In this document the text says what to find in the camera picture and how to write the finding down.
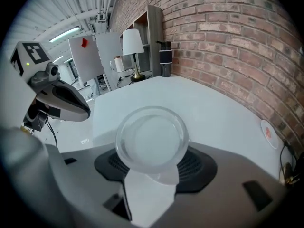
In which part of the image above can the black bottle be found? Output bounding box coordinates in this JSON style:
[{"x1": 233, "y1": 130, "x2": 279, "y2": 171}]
[{"x1": 155, "y1": 40, "x2": 172, "y2": 78}]

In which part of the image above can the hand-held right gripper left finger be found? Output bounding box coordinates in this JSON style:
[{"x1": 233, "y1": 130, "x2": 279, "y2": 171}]
[{"x1": 123, "y1": 169, "x2": 177, "y2": 222}]

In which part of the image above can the ceiling tube light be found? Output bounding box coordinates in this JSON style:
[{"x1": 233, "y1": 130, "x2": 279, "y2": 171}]
[{"x1": 48, "y1": 27, "x2": 81, "y2": 43}]

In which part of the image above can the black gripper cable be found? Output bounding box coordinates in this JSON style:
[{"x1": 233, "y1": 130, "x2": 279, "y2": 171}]
[{"x1": 46, "y1": 121, "x2": 58, "y2": 148}]

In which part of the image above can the plain white board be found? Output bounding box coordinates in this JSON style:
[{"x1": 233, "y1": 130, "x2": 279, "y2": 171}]
[{"x1": 95, "y1": 32, "x2": 124, "y2": 92}]

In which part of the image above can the black lamp cable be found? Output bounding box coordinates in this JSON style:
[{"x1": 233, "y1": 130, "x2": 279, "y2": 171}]
[{"x1": 116, "y1": 71, "x2": 135, "y2": 88}]

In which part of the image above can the grey wooden shelf unit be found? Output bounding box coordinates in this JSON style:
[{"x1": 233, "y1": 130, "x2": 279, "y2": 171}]
[{"x1": 119, "y1": 4, "x2": 165, "y2": 77}]

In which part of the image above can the black cable by brick wall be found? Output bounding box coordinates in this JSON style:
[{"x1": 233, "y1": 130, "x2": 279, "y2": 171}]
[{"x1": 279, "y1": 139, "x2": 298, "y2": 178}]

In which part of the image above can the white dish with red print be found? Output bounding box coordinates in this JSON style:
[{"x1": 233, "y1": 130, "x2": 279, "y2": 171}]
[{"x1": 260, "y1": 119, "x2": 279, "y2": 150}]

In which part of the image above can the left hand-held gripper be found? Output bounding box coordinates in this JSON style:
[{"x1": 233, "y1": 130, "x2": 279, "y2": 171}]
[{"x1": 9, "y1": 41, "x2": 92, "y2": 132}]

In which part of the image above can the brass object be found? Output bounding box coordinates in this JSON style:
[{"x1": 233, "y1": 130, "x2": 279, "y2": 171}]
[{"x1": 284, "y1": 161, "x2": 304, "y2": 188}]

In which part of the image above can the white board with red mark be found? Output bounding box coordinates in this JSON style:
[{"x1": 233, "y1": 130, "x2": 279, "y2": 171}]
[{"x1": 68, "y1": 34, "x2": 105, "y2": 83}]

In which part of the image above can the white cylinder container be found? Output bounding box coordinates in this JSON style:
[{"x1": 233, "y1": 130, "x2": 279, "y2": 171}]
[{"x1": 114, "y1": 56, "x2": 124, "y2": 73}]

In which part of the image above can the white shade table lamp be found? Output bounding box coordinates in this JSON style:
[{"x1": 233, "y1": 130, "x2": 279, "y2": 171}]
[{"x1": 122, "y1": 28, "x2": 146, "y2": 82}]

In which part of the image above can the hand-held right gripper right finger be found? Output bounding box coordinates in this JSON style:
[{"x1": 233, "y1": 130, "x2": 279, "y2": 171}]
[{"x1": 147, "y1": 165, "x2": 180, "y2": 186}]

